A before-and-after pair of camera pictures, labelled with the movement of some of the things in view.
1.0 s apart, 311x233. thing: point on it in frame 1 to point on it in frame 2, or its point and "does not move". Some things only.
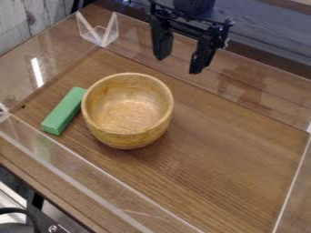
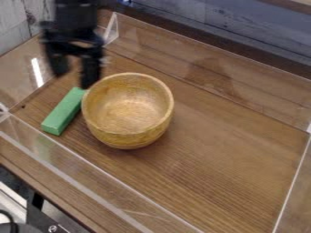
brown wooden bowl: x=128 y=108 does not move
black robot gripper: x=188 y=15 to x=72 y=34
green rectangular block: x=63 y=112 does not move
